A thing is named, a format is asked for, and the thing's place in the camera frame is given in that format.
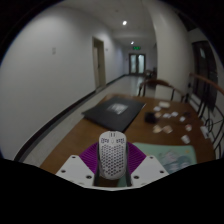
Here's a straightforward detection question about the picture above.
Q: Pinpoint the white flat card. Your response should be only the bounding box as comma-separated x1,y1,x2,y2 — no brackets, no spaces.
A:
200,125,210,140

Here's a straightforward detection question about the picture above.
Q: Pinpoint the wooden side door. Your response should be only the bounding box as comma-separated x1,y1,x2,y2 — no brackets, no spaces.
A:
92,36,107,90

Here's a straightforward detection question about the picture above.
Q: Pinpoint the wooden armchair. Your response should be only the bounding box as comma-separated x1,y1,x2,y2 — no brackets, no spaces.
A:
137,78,188,103

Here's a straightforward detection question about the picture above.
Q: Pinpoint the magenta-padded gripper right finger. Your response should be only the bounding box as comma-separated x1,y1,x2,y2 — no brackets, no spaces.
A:
125,142,170,188

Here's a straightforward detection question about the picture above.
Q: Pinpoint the glass double door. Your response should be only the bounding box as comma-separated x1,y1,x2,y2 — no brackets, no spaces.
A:
128,53,146,75

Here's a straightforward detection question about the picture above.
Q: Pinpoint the black flat box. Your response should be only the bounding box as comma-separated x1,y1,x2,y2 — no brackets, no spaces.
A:
81,95,147,133

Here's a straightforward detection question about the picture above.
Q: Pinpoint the white honeycomb computer mouse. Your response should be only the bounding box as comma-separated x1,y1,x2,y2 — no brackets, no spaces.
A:
97,130,128,181

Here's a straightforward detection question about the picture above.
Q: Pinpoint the black railing with wooden handrail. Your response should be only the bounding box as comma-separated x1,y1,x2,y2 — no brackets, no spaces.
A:
188,72,224,161

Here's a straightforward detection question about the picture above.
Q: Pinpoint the white rectangular card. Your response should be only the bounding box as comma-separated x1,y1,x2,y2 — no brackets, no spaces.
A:
158,101,171,109

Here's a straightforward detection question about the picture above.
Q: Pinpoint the dark window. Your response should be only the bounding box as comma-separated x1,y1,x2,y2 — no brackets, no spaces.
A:
192,40,219,111

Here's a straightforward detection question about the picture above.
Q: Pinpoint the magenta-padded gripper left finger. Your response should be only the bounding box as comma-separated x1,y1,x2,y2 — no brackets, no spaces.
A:
55,142,101,187

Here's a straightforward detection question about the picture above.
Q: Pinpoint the small black block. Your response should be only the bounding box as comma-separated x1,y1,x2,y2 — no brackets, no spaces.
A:
144,112,158,124

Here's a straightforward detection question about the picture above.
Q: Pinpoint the mint green printed mouse pad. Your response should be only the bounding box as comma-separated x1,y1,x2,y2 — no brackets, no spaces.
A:
117,142,198,188

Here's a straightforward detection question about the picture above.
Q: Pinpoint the small dark wooden chair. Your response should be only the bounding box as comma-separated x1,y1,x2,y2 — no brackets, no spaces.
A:
143,68,157,80

